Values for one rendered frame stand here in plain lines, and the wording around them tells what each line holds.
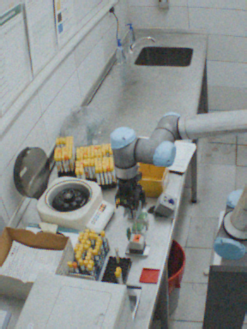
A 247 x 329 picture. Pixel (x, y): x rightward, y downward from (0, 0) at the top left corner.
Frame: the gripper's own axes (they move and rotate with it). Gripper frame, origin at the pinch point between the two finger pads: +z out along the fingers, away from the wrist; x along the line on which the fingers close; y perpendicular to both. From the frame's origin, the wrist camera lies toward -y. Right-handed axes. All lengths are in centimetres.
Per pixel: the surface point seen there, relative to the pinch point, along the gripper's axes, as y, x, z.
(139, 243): 1.9, 1.1, 13.7
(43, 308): 52, -13, -9
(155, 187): -31.2, 0.4, 14.2
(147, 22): -240, -45, 11
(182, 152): -63, 7, 19
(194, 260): -69, 13, 108
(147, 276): 12.2, 6.0, 20.4
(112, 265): 10.0, -7.5, 18.7
